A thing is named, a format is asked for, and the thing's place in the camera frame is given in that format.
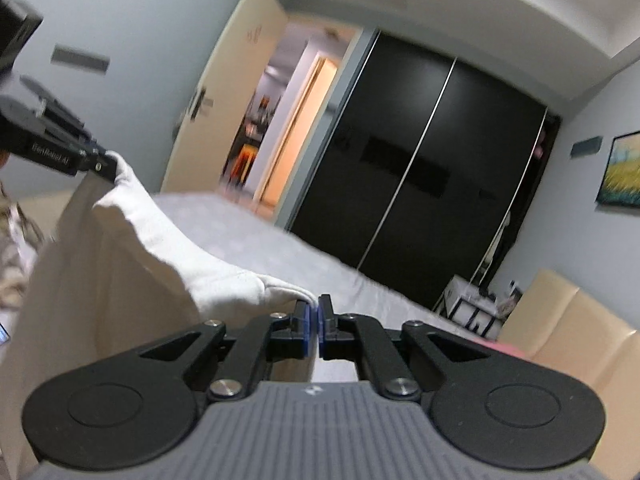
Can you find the small grey wall panel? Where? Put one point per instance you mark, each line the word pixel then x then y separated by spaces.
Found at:
pixel 588 146

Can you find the framed wall painting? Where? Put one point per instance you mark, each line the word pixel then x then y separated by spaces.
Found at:
pixel 622 170

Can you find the black sliding wardrobe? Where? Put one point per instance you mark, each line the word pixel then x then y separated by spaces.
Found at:
pixel 400 160

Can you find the white sweater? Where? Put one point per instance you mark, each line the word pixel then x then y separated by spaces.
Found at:
pixel 125 260

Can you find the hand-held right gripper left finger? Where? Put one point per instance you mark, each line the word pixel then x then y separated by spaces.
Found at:
pixel 303 329

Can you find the bed with pink dotted sheet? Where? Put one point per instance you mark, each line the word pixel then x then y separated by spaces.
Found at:
pixel 300 255

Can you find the long grey wall panel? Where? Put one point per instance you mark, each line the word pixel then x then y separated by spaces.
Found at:
pixel 80 58

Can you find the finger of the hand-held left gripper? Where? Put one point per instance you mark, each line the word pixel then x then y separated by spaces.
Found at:
pixel 60 112
pixel 102 165

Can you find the beige padded headboard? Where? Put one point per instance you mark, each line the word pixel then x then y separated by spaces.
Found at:
pixel 575 340

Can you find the cream door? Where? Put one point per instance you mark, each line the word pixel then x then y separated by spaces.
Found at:
pixel 235 85

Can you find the hallway door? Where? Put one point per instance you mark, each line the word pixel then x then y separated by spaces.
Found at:
pixel 300 130

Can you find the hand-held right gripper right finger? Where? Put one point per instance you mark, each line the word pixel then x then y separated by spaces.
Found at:
pixel 325 329

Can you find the patterned cloth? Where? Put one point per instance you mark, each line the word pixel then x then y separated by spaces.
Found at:
pixel 17 250

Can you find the orange stool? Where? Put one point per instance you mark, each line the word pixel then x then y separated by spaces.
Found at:
pixel 245 162

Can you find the pink pillow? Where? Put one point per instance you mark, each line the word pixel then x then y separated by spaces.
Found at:
pixel 497 347

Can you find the white nightstand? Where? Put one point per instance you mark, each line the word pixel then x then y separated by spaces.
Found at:
pixel 470 305

